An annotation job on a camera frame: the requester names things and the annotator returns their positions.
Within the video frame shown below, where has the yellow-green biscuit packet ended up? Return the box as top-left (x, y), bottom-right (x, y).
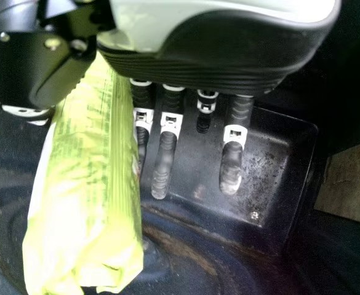
top-left (22, 58), bottom-right (145, 295)

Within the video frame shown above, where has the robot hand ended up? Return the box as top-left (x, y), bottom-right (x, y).
top-left (0, 0), bottom-right (343, 200)

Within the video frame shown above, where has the black oven with glass door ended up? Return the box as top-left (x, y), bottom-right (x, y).
top-left (0, 0), bottom-right (360, 295)

